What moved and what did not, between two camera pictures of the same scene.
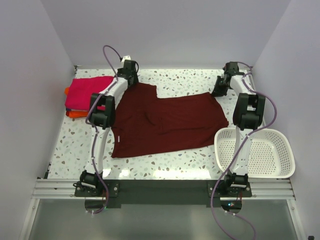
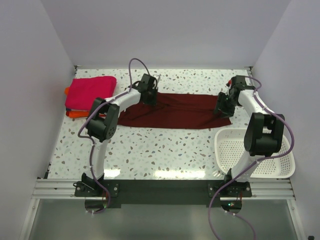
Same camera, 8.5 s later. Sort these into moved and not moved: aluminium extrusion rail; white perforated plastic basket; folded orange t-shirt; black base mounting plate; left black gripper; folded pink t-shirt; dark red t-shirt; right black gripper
Moved: left black gripper; dark red t-shirt; right black gripper
Not moved: aluminium extrusion rail; white perforated plastic basket; black base mounting plate; folded orange t-shirt; folded pink t-shirt
